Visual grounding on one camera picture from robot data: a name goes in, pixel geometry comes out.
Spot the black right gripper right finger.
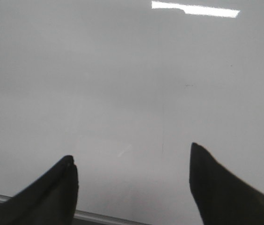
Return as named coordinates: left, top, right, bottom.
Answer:
left=189, top=142, right=264, bottom=225

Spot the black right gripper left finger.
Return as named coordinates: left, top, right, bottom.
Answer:
left=0, top=155, right=79, bottom=225

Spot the white glossy whiteboard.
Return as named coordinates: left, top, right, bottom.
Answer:
left=0, top=0, right=264, bottom=225

